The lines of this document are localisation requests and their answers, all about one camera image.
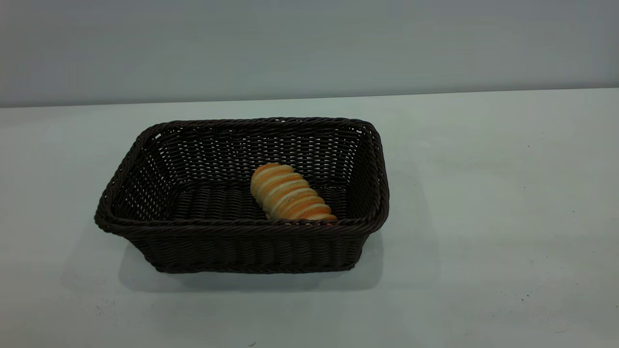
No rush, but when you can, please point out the dark brown woven basket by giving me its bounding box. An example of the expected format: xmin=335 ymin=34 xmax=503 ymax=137
xmin=94 ymin=116 xmax=390 ymax=275

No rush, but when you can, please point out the striped orange bread roll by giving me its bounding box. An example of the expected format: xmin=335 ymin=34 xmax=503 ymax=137
xmin=250 ymin=163 xmax=338 ymax=224

